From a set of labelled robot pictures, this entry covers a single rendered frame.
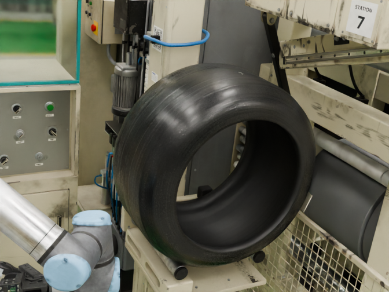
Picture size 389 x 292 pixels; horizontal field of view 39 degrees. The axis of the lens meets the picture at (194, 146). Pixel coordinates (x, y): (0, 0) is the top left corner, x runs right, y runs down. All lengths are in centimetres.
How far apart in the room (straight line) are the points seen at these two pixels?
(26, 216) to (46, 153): 101
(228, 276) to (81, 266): 78
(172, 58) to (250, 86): 38
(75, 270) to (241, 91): 64
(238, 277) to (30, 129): 94
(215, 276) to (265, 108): 63
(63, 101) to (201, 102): 83
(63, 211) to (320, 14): 129
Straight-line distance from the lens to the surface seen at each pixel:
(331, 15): 150
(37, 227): 121
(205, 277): 184
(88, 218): 132
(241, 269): 191
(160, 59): 180
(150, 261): 179
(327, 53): 171
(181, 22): 177
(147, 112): 152
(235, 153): 219
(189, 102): 144
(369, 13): 140
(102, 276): 137
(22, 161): 220
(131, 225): 194
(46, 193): 222
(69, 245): 122
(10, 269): 144
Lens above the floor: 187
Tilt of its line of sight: 22 degrees down
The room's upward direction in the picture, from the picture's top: 6 degrees clockwise
